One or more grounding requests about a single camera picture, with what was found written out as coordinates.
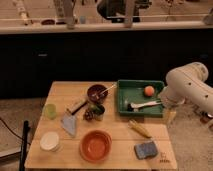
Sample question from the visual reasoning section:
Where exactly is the dark brown bowl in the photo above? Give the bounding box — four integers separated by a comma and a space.
87, 84, 108, 104

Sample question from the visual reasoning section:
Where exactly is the white round container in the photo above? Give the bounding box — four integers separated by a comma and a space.
40, 132, 60, 151

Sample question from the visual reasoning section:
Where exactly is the black cable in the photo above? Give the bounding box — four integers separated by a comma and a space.
0, 117, 32, 146

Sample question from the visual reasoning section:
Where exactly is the blue sponge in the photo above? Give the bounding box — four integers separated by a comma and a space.
134, 141, 158, 160

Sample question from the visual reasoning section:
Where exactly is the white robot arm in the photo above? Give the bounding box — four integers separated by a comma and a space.
158, 62, 213, 124

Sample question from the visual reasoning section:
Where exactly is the white spoon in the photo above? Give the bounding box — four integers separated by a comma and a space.
94, 83, 117, 98

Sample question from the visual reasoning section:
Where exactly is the small potted plant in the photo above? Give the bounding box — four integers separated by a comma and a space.
83, 104, 105, 121

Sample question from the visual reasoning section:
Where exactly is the green plastic tray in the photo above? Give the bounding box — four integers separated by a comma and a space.
117, 80, 164, 118

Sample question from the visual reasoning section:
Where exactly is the white handled brush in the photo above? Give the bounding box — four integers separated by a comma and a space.
127, 101, 160, 111

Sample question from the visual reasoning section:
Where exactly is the orange ball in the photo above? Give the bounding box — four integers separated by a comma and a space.
144, 86, 155, 97

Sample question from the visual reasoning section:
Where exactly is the green translucent cup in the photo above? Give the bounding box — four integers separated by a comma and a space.
42, 104, 56, 120

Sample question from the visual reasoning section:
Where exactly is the black stand left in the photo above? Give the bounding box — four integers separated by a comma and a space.
19, 120, 30, 171

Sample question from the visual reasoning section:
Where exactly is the wooden table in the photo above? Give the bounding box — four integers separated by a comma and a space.
25, 82, 177, 170

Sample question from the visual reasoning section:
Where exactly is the red bowl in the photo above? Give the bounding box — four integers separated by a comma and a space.
79, 130, 112, 163

